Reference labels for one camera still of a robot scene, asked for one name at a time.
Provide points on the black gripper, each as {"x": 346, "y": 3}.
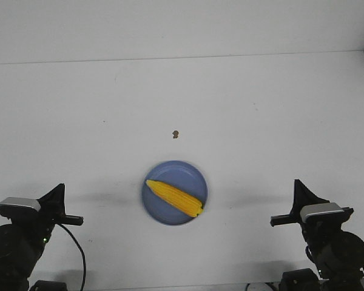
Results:
{"x": 53, "y": 212}
{"x": 322, "y": 224}

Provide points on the brown chip mark on table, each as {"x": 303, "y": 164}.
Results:
{"x": 175, "y": 134}

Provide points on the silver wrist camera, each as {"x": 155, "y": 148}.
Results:
{"x": 23, "y": 209}
{"x": 316, "y": 210}

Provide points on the blue round plate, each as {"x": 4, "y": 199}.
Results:
{"x": 181, "y": 175}

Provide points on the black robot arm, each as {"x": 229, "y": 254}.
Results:
{"x": 338, "y": 255}
{"x": 23, "y": 240}

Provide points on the yellow toy corn cob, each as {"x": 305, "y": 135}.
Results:
{"x": 184, "y": 202}

